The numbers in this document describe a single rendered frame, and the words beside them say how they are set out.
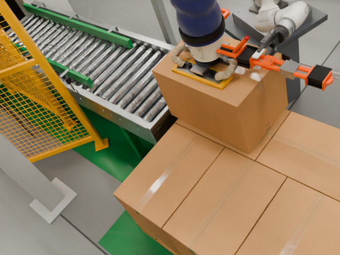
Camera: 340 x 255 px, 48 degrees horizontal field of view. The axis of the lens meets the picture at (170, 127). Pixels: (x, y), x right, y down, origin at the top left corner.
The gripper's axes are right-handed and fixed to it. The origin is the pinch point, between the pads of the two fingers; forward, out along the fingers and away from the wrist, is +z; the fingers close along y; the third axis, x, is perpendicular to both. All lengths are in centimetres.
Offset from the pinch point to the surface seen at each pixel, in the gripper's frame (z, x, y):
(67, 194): 93, 131, 110
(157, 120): 27, 63, 50
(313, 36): -140, 45, 111
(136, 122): 35, 76, 52
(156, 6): -46, 121, 30
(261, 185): 32, -14, 57
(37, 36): 1, 248, 56
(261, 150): 12, -3, 57
